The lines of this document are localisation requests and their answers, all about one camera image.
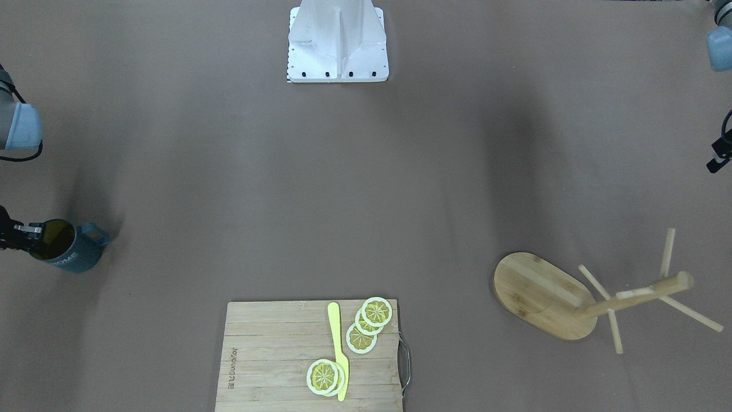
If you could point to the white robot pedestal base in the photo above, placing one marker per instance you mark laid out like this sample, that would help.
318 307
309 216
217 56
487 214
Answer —
337 42

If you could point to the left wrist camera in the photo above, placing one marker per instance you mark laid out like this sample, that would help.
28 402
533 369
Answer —
721 148

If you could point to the wooden cup storage rack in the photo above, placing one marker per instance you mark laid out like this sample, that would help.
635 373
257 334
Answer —
551 300

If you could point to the lemon slice top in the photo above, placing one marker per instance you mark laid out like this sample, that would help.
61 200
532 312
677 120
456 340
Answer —
324 377

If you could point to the lemon slice under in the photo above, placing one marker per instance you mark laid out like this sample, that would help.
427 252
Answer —
340 381

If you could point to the blue mug yellow inside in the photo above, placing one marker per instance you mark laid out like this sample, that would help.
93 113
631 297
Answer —
74 249

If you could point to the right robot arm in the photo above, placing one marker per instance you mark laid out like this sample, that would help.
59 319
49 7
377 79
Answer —
21 129

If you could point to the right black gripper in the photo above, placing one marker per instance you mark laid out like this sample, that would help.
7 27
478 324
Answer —
7 235

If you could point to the lemon slice middle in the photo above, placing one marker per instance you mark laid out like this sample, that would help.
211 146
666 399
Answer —
365 328

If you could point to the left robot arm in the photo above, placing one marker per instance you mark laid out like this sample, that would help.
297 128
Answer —
718 40

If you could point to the yellow plastic knife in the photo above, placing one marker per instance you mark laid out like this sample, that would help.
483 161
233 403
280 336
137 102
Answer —
334 318

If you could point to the bamboo cutting board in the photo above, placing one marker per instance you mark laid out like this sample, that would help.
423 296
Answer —
268 347

